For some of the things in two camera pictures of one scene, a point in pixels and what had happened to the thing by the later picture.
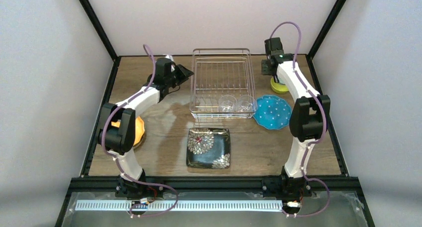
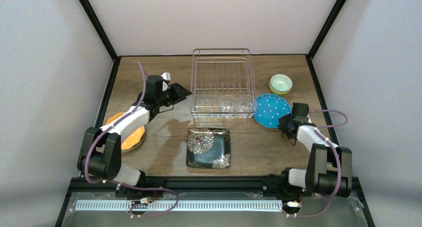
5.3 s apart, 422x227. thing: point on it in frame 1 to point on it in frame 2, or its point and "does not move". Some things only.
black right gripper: x=267 y=66 to x=285 y=123
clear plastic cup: x=247 y=103 does not move
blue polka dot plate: x=273 y=112 does not move
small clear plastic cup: x=228 y=103 does not move
